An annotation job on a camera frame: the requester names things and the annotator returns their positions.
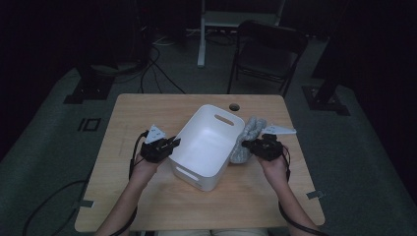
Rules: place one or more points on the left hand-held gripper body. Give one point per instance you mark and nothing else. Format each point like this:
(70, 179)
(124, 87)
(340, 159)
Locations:
(154, 150)

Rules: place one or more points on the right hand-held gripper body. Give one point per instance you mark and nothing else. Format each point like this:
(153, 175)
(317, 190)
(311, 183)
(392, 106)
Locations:
(268, 149)

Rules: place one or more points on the grey fluffy towel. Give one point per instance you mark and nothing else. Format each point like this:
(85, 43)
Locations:
(250, 129)

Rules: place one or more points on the white plastic basket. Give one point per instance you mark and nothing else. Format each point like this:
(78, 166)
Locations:
(206, 147)

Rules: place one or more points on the person's left hand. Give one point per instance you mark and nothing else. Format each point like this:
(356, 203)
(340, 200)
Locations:
(144, 168)

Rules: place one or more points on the person's right hand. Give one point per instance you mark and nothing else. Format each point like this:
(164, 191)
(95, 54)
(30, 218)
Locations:
(275, 170)

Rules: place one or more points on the grey tape strip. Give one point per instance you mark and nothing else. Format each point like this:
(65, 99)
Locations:
(86, 204)
(315, 194)

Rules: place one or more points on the black stand base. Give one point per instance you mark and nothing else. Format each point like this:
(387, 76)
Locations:
(326, 103)
(88, 90)

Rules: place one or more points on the black folding chair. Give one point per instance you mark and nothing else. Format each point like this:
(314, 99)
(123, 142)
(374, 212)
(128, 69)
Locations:
(267, 55)

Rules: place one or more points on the white metal desk frame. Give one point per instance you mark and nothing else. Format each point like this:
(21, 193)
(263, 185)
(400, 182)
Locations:
(209, 19)

